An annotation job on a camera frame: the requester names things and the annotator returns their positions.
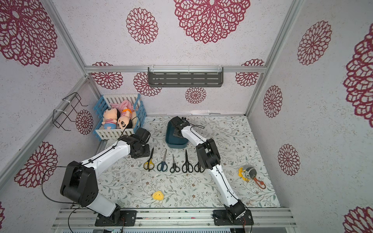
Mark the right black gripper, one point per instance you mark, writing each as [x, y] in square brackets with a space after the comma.
[177, 133]

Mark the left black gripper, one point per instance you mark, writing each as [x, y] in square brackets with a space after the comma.
[146, 153]

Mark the teal plastic storage box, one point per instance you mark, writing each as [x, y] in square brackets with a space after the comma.
[172, 141]

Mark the yellow black handled scissors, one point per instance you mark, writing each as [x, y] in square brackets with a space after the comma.
[149, 165]

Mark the blue handled scissors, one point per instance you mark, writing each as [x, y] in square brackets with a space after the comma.
[162, 166]

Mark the small grey handled scissors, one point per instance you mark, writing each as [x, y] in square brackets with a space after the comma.
[174, 168]

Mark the large black scissors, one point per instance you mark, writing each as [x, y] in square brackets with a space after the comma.
[187, 166]

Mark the black handled steel scissors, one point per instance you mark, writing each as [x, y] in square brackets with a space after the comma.
[198, 168]

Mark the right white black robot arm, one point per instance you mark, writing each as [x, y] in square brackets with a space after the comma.
[209, 159]

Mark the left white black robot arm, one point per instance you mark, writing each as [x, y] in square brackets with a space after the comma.
[80, 183]

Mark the plush doll orange collar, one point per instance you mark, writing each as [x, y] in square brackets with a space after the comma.
[127, 119]

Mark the blue white slatted crate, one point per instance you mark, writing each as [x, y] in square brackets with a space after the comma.
[104, 104]

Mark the pink cloth in crate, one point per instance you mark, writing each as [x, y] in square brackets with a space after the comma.
[123, 106]

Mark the yellow plush toy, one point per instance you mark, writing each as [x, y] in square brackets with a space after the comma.
[158, 195]

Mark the grey yellow toy duck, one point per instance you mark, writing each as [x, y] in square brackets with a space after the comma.
[249, 173]

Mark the grey wall shelf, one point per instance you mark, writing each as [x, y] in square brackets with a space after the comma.
[190, 78]

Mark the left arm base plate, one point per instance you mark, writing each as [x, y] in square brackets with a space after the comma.
[118, 218]

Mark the black wire wall rack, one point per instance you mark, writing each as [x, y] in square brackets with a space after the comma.
[59, 116]

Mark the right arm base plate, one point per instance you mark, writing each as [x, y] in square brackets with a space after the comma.
[223, 218]

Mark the aluminium mounting rail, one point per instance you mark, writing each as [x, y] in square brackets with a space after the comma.
[157, 218]

